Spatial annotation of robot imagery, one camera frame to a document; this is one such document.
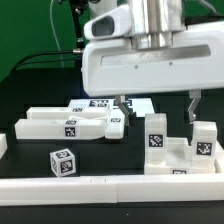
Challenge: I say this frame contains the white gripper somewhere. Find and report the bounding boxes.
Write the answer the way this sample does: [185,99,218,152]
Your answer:
[82,3,224,126]

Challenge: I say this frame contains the white tagged block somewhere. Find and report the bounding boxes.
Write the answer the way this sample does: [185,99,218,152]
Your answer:
[145,113,167,163]

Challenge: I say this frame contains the white chair seat block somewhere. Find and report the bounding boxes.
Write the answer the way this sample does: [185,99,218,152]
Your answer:
[144,137,216,175]

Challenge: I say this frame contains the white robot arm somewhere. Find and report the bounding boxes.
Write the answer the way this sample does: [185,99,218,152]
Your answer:
[82,0,224,121]

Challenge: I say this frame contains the white tagged sheet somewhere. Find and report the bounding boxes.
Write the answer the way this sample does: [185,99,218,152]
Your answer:
[69,98,154,117]

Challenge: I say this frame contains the white tagged cube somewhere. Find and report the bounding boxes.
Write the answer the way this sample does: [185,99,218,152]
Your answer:
[50,148,76,177]

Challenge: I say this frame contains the white block left edge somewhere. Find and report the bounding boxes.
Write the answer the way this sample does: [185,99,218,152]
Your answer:
[0,134,8,159]

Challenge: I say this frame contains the white right rail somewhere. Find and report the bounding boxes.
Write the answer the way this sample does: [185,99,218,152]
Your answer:
[215,142,224,173]

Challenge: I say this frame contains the white rail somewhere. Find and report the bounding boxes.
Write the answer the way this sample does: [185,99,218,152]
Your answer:
[0,174,224,206]
[215,142,224,173]

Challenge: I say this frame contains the white front rail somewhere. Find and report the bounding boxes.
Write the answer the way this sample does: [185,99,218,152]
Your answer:
[0,174,224,206]

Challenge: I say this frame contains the black cable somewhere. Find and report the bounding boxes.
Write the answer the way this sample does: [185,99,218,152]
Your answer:
[9,48,84,75]

